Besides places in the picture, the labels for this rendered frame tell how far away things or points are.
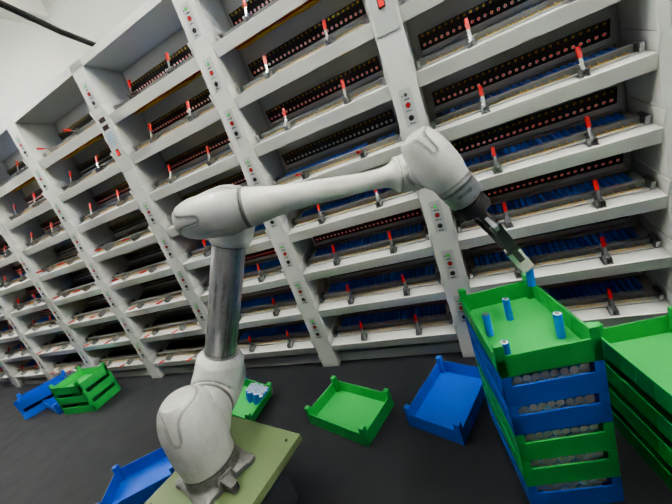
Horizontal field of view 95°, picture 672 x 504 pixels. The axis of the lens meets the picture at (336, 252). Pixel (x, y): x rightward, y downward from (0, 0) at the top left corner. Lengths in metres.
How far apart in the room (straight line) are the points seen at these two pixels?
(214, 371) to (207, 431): 0.18
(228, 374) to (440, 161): 0.88
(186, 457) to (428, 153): 0.97
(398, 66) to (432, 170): 0.55
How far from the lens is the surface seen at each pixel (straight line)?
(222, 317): 1.03
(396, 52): 1.23
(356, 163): 1.25
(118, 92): 2.09
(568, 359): 0.82
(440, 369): 1.45
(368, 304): 1.43
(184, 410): 0.99
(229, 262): 0.96
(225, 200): 0.76
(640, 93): 1.42
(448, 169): 0.76
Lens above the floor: 0.93
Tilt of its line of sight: 14 degrees down
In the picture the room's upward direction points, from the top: 20 degrees counter-clockwise
